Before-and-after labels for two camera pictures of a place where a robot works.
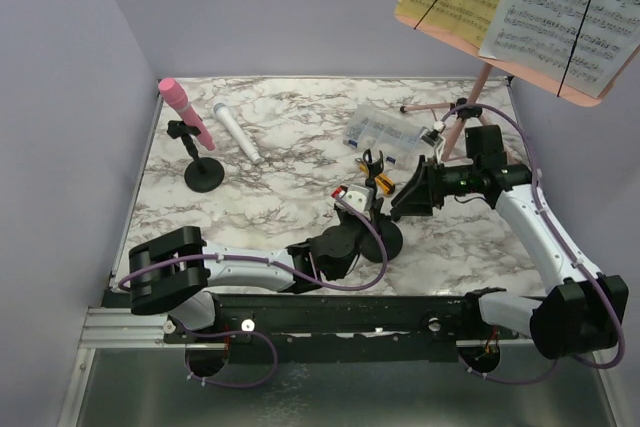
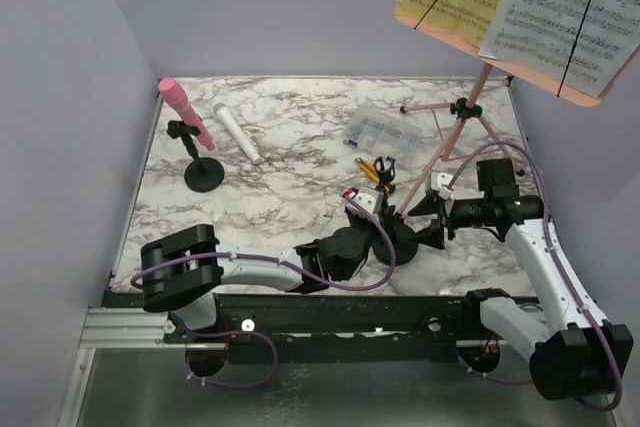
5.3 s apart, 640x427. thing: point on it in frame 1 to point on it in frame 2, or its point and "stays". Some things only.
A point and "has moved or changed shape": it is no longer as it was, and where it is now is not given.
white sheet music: [551, 19] stays
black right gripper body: [423, 188] to [444, 222]
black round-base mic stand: [389, 230] has moved or changed shape
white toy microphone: [221, 109] stays
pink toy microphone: [176, 95] stays
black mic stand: [206, 174] stays
